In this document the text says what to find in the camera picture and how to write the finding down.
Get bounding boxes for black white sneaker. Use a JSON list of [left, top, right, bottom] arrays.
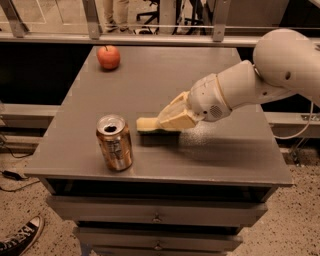
[[0, 215, 44, 256]]

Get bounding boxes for yellow sponge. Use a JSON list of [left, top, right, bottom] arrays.
[[136, 117, 178, 135]]

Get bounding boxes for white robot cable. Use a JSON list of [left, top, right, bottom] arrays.
[[273, 101, 316, 141]]

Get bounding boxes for black power adapter cable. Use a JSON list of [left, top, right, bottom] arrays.
[[0, 133, 42, 193]]

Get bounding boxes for person legs in background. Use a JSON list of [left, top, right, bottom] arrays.
[[102, 0, 132, 34]]

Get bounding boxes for drawer with knob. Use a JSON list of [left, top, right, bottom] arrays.
[[74, 227, 242, 252], [47, 196, 267, 227]]

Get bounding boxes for red apple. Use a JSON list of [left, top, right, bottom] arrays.
[[97, 45, 120, 70]]

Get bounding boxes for metal railing frame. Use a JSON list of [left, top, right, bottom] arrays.
[[0, 0, 320, 49]]

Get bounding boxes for upper drawer with knob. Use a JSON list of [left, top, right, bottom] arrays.
[[47, 196, 267, 227]]

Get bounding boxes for orange soda can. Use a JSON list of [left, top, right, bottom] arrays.
[[96, 114, 133, 171]]

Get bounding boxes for lower drawer with knob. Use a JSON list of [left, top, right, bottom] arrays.
[[74, 227, 242, 252]]

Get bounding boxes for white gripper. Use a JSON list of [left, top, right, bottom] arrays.
[[157, 74, 232, 131]]

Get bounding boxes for grey drawer cabinet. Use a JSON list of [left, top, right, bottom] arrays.
[[26, 46, 292, 256]]

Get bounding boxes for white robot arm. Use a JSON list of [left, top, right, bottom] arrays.
[[156, 29, 320, 131]]

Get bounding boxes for black office chair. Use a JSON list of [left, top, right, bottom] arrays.
[[133, 0, 207, 36]]

